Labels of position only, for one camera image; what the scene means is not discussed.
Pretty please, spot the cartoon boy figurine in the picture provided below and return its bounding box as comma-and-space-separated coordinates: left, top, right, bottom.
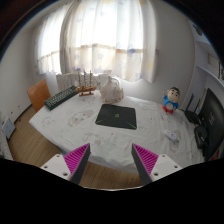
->
162, 87, 180, 114

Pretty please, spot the black green mouse pad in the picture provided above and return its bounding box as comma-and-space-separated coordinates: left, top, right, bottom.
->
95, 104, 137, 130

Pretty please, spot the black computer monitor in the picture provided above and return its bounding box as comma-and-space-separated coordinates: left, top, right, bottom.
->
194, 88, 224, 161

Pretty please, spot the wooden model sailing ship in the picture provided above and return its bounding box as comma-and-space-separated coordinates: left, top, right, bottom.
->
76, 72, 96, 96

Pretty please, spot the large white conch shell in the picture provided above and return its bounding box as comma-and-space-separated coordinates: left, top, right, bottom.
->
100, 76, 124, 104

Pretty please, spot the white wall shelf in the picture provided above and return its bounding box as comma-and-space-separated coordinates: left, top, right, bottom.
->
193, 19, 224, 88

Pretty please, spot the white patterned tablecloth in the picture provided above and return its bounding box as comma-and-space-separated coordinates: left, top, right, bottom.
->
30, 92, 204, 173

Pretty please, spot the black mechanical keyboard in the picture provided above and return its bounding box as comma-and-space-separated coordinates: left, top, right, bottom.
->
44, 86, 77, 110

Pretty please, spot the white computer mouse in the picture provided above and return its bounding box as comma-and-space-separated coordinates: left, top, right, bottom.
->
164, 129, 177, 141

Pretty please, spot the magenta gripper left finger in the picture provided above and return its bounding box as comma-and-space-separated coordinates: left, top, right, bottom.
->
40, 142, 92, 186

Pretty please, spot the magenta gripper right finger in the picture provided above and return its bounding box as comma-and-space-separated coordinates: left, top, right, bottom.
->
130, 143, 183, 186

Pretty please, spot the white sheer curtain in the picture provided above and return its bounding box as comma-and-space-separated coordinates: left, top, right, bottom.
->
34, 0, 158, 83

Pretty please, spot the black wifi router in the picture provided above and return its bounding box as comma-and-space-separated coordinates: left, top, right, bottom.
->
184, 95, 201, 125

